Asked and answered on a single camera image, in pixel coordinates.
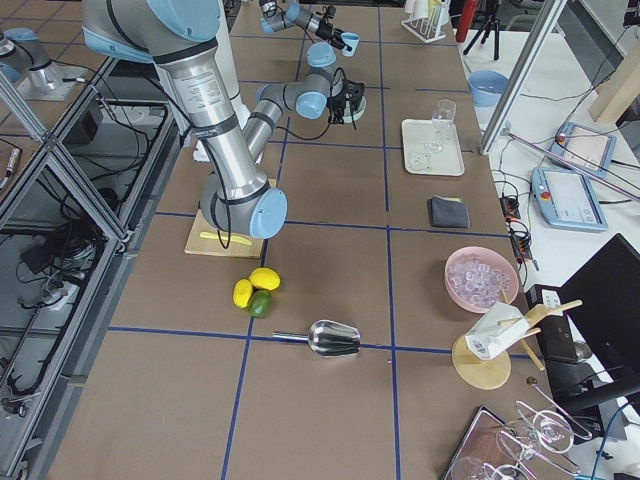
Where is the black tripod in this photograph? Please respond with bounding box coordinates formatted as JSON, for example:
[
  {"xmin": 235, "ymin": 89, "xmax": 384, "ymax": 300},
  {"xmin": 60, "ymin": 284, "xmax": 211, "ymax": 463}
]
[{"xmin": 462, "ymin": 0, "xmax": 502, "ymax": 61}]

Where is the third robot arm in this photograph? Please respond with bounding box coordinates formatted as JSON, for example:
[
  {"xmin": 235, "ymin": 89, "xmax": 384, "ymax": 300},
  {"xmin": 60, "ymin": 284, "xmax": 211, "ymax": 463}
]
[{"xmin": 1, "ymin": 28, "xmax": 88, "ymax": 101}]

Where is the cream bear tray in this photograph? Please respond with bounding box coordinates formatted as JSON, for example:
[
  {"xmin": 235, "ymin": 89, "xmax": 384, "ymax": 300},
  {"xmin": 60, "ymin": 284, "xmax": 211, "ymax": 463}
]
[{"xmin": 401, "ymin": 119, "xmax": 465, "ymax": 177}]

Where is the dark tray with glasses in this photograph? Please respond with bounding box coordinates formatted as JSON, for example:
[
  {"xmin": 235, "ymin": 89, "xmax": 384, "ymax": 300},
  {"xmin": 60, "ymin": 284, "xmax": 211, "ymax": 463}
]
[{"xmin": 441, "ymin": 406, "xmax": 580, "ymax": 479}]

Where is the green lime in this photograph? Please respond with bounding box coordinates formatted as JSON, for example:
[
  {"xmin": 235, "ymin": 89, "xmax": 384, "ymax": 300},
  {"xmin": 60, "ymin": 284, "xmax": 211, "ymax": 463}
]
[{"xmin": 247, "ymin": 290, "xmax": 272, "ymax": 318}]

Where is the pink bowl with ice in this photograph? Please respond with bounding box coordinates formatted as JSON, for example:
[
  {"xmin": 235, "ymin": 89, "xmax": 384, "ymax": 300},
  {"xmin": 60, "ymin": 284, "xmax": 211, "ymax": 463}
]
[{"xmin": 444, "ymin": 246, "xmax": 520, "ymax": 313}]

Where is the wooden cup stand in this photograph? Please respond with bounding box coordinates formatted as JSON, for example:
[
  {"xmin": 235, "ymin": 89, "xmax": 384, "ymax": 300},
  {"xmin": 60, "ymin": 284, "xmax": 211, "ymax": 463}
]
[{"xmin": 452, "ymin": 300, "xmax": 583, "ymax": 390}]

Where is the upturned wine glass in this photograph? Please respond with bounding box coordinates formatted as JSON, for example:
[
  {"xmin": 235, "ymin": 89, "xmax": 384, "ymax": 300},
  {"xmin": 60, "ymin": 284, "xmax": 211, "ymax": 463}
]
[{"xmin": 515, "ymin": 401, "xmax": 574, "ymax": 454}]

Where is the steel ice scoop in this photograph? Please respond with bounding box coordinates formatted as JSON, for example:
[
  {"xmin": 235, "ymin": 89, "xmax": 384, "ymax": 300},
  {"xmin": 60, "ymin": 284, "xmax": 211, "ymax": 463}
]
[{"xmin": 272, "ymin": 319, "xmax": 361, "ymax": 358}]

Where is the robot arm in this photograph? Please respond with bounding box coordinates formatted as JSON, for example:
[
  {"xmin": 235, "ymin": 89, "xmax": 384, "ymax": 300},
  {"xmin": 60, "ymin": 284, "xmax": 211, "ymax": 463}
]
[
  {"xmin": 259, "ymin": 1, "xmax": 359, "ymax": 57},
  {"xmin": 83, "ymin": 1, "xmax": 365, "ymax": 239}
]

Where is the black monitor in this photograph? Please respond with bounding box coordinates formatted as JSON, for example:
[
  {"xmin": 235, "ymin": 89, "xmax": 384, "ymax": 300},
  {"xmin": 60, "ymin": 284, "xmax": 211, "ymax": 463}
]
[{"xmin": 539, "ymin": 233, "xmax": 639, "ymax": 413}]

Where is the wooden cutting board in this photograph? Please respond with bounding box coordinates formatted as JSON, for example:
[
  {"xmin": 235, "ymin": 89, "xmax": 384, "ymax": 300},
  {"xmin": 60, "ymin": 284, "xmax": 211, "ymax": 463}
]
[{"xmin": 184, "ymin": 173, "xmax": 265, "ymax": 259}]

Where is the green bowl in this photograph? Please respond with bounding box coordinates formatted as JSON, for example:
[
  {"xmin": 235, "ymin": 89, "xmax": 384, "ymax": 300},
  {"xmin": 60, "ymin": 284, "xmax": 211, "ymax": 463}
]
[{"xmin": 332, "ymin": 97, "xmax": 366, "ymax": 124}]

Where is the light blue plastic cup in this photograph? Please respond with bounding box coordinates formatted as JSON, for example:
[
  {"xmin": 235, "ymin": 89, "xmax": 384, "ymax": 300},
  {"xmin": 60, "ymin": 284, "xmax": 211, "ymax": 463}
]
[{"xmin": 341, "ymin": 32, "xmax": 360, "ymax": 57}]

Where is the yellow plastic knife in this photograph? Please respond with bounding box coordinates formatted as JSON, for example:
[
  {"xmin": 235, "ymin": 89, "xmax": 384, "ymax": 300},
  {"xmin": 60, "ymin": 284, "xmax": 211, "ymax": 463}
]
[{"xmin": 199, "ymin": 231, "xmax": 253, "ymax": 246}]

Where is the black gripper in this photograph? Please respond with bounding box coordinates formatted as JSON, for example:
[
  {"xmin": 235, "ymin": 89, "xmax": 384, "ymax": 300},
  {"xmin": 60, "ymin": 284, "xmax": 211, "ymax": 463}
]
[
  {"xmin": 328, "ymin": 80, "xmax": 365, "ymax": 124},
  {"xmin": 316, "ymin": 8, "xmax": 356, "ymax": 55}
]

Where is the grey folded cloth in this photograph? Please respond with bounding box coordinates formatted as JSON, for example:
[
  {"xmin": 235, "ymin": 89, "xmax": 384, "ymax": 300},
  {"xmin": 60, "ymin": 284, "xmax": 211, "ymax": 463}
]
[{"xmin": 427, "ymin": 196, "xmax": 470, "ymax": 228}]

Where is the red fire extinguisher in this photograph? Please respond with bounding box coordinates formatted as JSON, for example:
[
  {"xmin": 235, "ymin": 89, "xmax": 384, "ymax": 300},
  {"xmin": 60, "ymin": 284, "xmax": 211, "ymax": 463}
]
[{"xmin": 456, "ymin": 0, "xmax": 479, "ymax": 43}]

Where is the white carton on stand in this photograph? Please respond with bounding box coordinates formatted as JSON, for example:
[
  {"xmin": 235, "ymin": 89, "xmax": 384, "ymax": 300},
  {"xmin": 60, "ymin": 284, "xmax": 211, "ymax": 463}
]
[{"xmin": 464, "ymin": 302, "xmax": 529, "ymax": 360}]

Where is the yellow lemon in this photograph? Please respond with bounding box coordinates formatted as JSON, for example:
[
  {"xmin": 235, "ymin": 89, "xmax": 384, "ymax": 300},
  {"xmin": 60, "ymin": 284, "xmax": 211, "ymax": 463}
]
[
  {"xmin": 232, "ymin": 278, "xmax": 254, "ymax": 309},
  {"xmin": 249, "ymin": 267, "xmax": 281, "ymax": 291}
]

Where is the white wire cup rack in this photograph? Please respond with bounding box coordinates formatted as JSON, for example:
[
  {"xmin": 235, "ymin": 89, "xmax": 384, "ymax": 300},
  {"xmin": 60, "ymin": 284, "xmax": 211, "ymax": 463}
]
[{"xmin": 401, "ymin": 0, "xmax": 450, "ymax": 43}]

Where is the clear wine glass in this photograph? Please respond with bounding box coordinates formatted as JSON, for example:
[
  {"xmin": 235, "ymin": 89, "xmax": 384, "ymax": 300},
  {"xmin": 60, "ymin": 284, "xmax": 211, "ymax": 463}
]
[{"xmin": 425, "ymin": 99, "xmax": 456, "ymax": 153}]

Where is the blue bowl at back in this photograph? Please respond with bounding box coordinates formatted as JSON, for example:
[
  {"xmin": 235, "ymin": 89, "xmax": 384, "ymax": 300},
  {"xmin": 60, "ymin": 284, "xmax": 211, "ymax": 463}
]
[{"xmin": 467, "ymin": 70, "xmax": 509, "ymax": 107}]

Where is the blue teach pendant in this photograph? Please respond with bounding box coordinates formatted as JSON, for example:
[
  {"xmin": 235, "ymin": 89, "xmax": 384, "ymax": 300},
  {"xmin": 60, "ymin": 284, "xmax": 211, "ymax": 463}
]
[
  {"xmin": 531, "ymin": 167, "xmax": 608, "ymax": 232},
  {"xmin": 549, "ymin": 122, "xmax": 617, "ymax": 178}
]

